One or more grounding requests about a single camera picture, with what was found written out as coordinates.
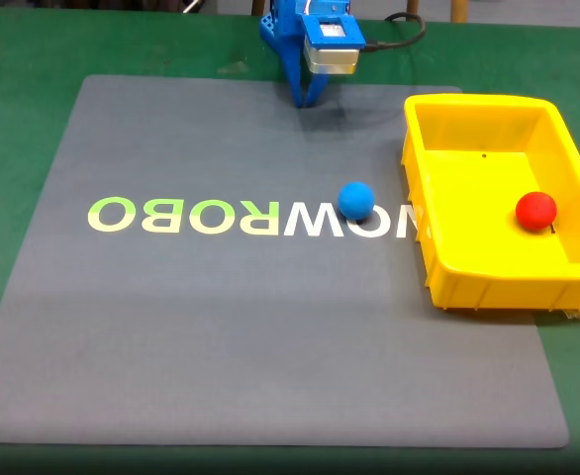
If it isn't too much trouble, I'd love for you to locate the blue ball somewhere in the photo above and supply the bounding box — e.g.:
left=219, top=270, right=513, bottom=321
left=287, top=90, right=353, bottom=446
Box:
left=337, top=180, right=376, bottom=222

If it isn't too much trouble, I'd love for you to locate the red ball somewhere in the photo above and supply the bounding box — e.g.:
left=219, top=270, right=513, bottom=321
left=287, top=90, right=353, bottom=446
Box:
left=515, top=190, right=559, bottom=232

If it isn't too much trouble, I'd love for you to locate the yellow plastic bin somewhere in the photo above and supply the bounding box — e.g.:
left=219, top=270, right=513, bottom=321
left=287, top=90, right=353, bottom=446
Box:
left=400, top=93, right=580, bottom=313

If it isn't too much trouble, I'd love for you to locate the grey printed mat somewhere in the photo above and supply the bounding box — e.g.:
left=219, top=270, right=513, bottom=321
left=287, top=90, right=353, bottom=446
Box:
left=0, top=73, right=571, bottom=451

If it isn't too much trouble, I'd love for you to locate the white silver camera box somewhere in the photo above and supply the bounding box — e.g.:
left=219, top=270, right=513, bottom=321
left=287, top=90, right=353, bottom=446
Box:
left=303, top=19, right=362, bottom=77

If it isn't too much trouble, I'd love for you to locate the black camera cable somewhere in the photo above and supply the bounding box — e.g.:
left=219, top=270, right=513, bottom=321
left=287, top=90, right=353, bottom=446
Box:
left=362, top=11, right=428, bottom=53

